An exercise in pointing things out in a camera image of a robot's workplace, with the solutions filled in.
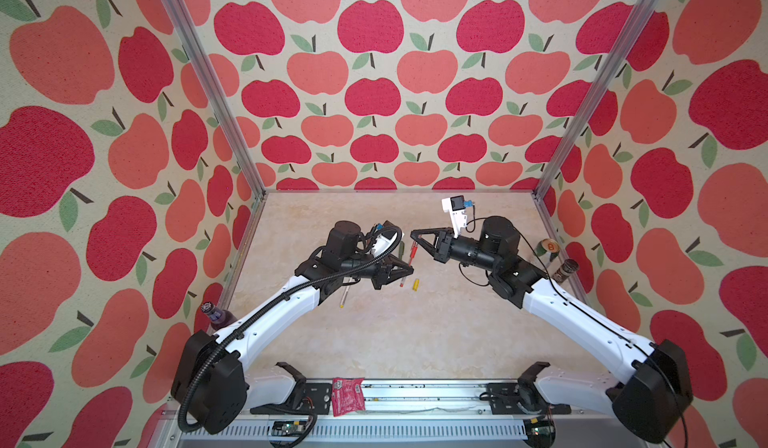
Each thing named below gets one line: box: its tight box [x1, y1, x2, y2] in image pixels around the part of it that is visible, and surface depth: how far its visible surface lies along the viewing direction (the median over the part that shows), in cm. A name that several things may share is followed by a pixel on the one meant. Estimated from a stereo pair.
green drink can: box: [535, 238, 560, 258], surface depth 92 cm
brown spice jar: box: [552, 258, 580, 283], surface depth 91 cm
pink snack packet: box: [332, 377, 366, 417], surface depth 76 cm
